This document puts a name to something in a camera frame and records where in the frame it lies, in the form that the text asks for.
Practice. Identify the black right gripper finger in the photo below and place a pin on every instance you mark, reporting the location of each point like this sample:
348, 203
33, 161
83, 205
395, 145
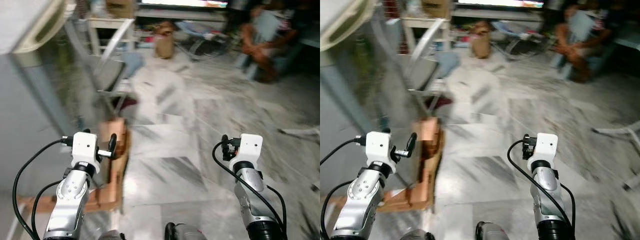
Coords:
224, 150
525, 147

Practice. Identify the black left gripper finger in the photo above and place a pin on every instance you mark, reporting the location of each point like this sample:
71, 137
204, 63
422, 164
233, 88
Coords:
412, 144
113, 145

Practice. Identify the white fridge door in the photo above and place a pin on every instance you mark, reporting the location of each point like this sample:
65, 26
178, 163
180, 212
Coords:
372, 75
65, 75

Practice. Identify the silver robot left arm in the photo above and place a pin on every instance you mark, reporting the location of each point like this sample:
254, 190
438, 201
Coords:
357, 200
70, 200

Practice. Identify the orange brick fridge stand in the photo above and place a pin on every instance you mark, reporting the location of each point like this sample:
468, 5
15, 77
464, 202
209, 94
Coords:
117, 165
432, 165

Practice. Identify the white small fridge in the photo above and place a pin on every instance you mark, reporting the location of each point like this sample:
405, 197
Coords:
340, 125
30, 125

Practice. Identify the white furniture leg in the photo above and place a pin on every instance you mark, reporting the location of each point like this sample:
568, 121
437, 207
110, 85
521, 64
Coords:
615, 130
300, 132

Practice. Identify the grey metal folding chair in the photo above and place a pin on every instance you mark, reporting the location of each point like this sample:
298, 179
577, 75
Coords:
107, 72
422, 72

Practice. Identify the robot left leg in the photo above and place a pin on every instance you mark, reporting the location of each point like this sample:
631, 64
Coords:
426, 236
111, 236

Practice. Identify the robot leg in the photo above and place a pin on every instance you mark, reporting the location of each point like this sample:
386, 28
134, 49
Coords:
426, 236
187, 232
495, 232
111, 236

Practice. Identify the robot right leg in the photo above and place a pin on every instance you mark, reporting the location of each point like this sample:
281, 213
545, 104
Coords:
495, 232
187, 232

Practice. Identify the seated person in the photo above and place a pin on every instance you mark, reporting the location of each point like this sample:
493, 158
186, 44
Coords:
580, 45
265, 45

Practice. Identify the brown bag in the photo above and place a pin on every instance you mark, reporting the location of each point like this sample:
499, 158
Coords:
481, 45
165, 45

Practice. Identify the white table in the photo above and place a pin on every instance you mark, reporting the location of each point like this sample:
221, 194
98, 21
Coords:
110, 22
425, 22

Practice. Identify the lit television screen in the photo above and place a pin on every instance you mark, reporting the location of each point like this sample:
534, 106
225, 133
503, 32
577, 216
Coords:
500, 3
182, 3

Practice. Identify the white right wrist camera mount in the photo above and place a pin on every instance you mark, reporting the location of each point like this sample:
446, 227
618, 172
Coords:
251, 146
547, 145

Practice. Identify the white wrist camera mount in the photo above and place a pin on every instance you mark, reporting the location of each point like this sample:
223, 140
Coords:
547, 145
84, 147
251, 146
378, 147

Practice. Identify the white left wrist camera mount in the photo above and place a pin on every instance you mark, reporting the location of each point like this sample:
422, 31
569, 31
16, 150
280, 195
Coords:
84, 147
378, 147

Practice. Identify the metal frame lounge chair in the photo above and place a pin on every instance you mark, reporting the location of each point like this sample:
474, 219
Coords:
200, 32
515, 32

